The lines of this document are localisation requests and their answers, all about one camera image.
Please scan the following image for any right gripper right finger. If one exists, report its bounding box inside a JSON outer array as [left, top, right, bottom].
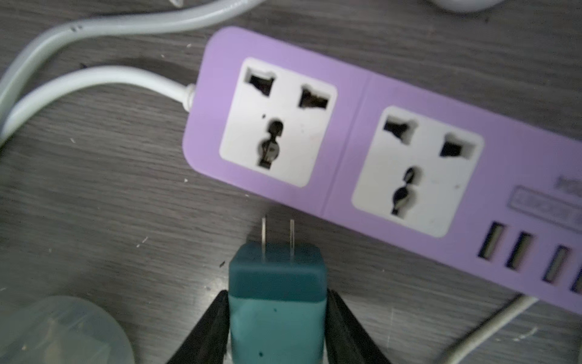
[[325, 289, 391, 364]]

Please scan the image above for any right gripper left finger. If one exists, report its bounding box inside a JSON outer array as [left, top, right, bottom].
[[167, 290, 230, 364]]

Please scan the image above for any teal USB charger adapter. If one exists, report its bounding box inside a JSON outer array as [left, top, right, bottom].
[[228, 218, 327, 363]]

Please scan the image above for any purple power strip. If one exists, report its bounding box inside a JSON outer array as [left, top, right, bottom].
[[183, 27, 581, 313]]

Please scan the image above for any beige bundled USB cable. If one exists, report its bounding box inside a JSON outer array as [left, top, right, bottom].
[[433, 294, 540, 364]]

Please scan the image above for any purple strip white cord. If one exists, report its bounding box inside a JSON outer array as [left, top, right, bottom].
[[0, 0, 269, 149]]

